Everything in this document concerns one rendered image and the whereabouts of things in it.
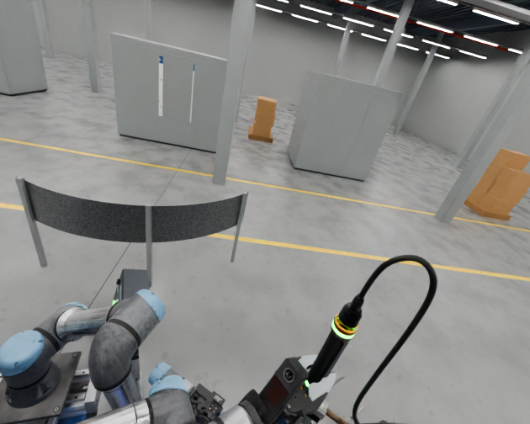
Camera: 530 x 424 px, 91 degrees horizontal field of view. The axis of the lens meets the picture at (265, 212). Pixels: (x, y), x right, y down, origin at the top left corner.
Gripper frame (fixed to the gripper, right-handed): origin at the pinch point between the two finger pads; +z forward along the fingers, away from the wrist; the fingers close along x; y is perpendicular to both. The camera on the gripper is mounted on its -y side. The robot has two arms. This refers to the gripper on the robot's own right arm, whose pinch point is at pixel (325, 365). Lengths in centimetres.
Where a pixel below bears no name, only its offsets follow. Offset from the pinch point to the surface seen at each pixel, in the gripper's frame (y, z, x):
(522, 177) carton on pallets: 47, 818, -88
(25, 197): 86, -72, -251
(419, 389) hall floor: 165, 185, 21
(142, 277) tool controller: 43, -19, -82
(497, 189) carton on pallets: 93, 816, -112
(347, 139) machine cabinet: 63, 519, -379
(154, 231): 98, 15, -188
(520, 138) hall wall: -9, 1592, -269
